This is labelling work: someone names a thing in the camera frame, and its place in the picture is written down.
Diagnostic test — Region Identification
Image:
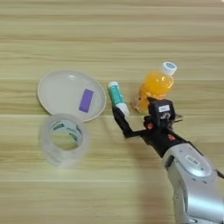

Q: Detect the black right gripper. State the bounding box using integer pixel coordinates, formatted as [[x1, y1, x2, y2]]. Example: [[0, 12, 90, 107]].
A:
[[111, 105, 191, 158]]

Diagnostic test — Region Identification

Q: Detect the orange juice bottle white cap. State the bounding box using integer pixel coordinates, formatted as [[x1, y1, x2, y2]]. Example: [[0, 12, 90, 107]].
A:
[[129, 60, 179, 115]]

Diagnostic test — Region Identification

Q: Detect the green white glue tube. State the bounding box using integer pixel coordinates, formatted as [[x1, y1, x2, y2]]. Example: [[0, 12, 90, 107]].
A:
[[108, 80, 131, 121]]

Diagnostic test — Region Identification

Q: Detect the purple eraser block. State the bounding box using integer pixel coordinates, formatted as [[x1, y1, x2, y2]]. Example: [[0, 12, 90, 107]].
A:
[[78, 88, 95, 114]]

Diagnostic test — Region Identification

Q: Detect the black box with white label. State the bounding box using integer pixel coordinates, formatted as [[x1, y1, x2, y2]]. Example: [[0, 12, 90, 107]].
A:
[[147, 97, 177, 130]]

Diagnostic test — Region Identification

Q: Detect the beige round plate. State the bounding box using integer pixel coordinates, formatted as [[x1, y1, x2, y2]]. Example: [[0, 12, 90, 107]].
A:
[[37, 69, 108, 123]]

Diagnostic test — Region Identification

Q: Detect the clear tape roll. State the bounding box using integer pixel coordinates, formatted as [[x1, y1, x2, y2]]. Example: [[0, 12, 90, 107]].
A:
[[39, 112, 92, 169]]

